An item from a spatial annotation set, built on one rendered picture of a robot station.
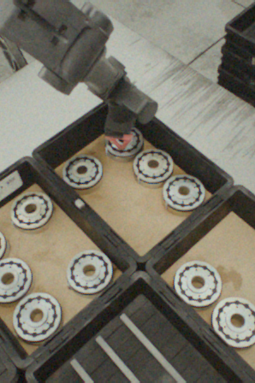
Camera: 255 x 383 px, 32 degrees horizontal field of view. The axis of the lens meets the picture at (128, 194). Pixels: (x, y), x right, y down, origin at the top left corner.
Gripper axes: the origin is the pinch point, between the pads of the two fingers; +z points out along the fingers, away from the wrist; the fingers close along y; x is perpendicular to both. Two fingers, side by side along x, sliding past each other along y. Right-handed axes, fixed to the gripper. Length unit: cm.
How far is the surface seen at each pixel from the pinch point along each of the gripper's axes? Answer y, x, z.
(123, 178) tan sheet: -9.9, -1.7, 4.1
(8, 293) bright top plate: -45.0, 16.9, 0.6
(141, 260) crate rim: -35.3, -11.0, -5.9
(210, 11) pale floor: 169, -16, 88
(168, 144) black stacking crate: -1.5, -11.9, -1.3
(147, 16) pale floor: 160, 21, 88
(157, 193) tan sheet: -13.1, -10.8, 4.2
